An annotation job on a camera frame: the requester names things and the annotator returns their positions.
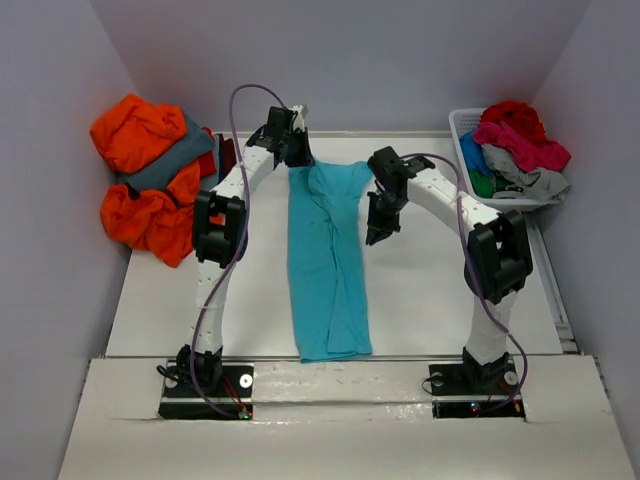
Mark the teal t shirt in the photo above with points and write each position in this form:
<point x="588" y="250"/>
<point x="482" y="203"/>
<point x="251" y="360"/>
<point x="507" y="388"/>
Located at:
<point x="325" y="263"/>

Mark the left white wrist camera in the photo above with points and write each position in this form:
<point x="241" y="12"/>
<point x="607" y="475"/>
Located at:
<point x="300" y="112"/>

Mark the green garment in basket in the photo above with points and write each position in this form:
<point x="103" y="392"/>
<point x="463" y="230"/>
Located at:
<point x="484" y="186"/>

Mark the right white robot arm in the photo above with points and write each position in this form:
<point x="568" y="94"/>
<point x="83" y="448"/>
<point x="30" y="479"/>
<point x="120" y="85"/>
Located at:
<point x="497" y="263"/>

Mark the red t shirt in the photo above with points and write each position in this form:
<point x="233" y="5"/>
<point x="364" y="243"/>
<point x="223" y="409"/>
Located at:
<point x="521" y="117"/>

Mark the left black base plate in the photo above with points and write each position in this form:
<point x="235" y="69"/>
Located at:
<point x="229" y="400"/>

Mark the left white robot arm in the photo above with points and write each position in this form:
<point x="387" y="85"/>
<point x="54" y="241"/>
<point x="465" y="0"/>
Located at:
<point x="220" y="236"/>

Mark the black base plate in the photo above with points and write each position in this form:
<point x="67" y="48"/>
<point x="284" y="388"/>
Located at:
<point x="454" y="397"/>
<point x="229" y="400"/>

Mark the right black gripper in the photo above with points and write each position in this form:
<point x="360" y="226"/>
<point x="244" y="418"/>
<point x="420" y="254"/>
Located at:
<point x="378" y="228"/>

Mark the blue t shirt in basket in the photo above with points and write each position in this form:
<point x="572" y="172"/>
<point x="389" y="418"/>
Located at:
<point x="473" y="154"/>

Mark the grey t shirt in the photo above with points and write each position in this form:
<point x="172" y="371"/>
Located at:
<point x="540" y="184"/>

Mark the white plastic laundry basket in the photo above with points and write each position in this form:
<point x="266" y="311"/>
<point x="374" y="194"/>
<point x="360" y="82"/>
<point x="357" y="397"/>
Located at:
<point x="463" y="122"/>

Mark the orange t shirt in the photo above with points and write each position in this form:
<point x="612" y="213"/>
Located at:
<point x="129" y="136"/>

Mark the dark red folded shirt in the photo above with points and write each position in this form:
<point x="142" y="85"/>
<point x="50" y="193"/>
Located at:
<point x="225" y="157"/>

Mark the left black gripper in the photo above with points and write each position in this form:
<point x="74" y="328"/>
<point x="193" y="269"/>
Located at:
<point x="304" y="158"/>

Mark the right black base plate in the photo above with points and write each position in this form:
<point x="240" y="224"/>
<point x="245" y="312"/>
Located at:
<point x="454" y="397"/>

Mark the magenta t shirt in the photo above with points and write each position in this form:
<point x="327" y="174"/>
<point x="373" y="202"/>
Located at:
<point x="527" y="155"/>

